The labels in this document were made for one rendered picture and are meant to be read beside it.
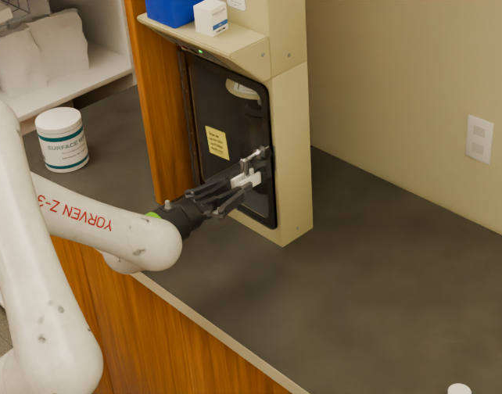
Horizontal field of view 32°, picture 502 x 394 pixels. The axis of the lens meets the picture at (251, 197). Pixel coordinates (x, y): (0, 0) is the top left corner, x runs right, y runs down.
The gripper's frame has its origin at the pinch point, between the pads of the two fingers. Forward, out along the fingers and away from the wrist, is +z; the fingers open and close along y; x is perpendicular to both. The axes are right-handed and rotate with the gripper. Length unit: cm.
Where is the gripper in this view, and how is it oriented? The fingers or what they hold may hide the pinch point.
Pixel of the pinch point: (245, 180)
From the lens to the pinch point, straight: 205.9
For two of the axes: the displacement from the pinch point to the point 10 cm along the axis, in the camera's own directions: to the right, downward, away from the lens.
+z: 7.3, -4.3, 5.3
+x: 0.7, 8.2, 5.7
